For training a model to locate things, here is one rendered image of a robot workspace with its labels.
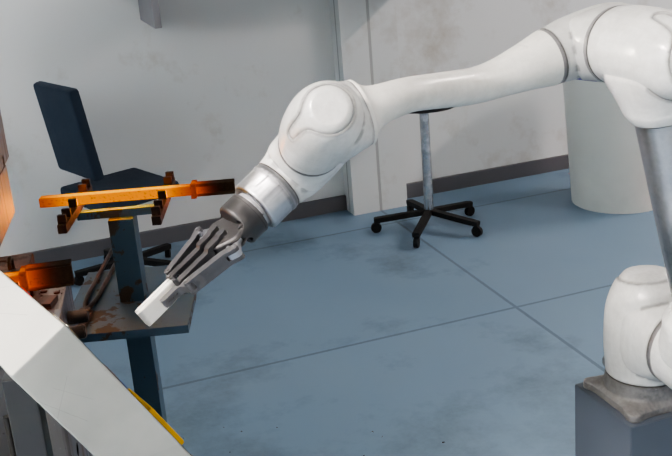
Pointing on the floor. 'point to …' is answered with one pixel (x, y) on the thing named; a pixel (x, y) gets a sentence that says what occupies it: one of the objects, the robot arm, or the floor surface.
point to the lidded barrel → (602, 152)
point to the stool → (429, 194)
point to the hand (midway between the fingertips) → (158, 302)
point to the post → (26, 421)
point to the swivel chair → (78, 149)
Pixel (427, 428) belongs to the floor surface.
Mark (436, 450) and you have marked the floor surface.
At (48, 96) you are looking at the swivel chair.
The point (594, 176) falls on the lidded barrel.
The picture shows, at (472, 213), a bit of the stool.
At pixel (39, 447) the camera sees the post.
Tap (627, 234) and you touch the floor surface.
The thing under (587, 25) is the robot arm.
